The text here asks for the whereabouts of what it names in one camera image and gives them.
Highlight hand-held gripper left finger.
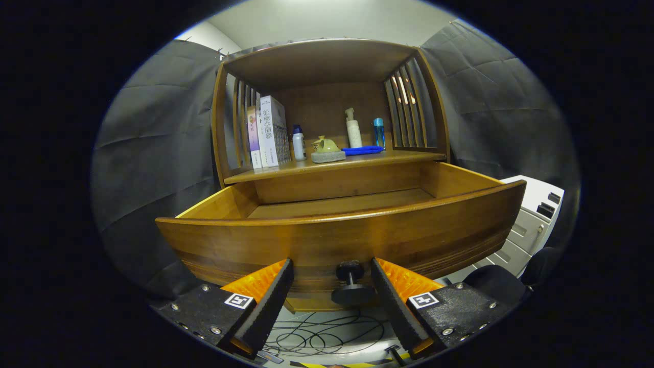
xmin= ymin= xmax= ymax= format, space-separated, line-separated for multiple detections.
xmin=161 ymin=258 xmax=295 ymax=360

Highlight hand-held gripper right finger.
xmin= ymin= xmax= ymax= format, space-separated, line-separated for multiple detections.
xmin=370 ymin=257 xmax=511 ymax=361

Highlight black drawer knob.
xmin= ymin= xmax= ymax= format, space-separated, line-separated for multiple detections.
xmin=331 ymin=260 xmax=378 ymax=307

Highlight wooden drawer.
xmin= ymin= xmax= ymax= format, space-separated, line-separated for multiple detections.
xmin=155 ymin=161 xmax=527 ymax=307

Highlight green ornament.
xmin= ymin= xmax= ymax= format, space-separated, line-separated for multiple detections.
xmin=311 ymin=138 xmax=346 ymax=164

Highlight wooden countertop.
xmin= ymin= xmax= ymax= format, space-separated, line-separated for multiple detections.
xmin=224 ymin=149 xmax=445 ymax=186

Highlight white filing cabinet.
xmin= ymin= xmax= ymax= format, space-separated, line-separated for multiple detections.
xmin=439 ymin=175 xmax=565 ymax=284

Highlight black chair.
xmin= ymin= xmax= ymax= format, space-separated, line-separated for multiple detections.
xmin=462 ymin=247 xmax=563 ymax=307

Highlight white bottle with blue cap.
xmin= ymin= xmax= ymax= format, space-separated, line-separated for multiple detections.
xmin=292 ymin=125 xmax=307 ymax=162

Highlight thin purple book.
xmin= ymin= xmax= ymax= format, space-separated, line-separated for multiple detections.
xmin=247 ymin=105 xmax=263 ymax=170

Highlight thick white book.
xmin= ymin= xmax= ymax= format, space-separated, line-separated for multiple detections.
xmin=260 ymin=95 xmax=292 ymax=167

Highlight white pump bottle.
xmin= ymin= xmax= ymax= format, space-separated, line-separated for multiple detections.
xmin=345 ymin=107 xmax=363 ymax=149

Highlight black backdrop cloth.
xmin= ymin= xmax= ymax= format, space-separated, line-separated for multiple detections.
xmin=92 ymin=20 xmax=580 ymax=302

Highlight black floor cables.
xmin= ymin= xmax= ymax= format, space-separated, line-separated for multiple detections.
xmin=263 ymin=307 xmax=391 ymax=358

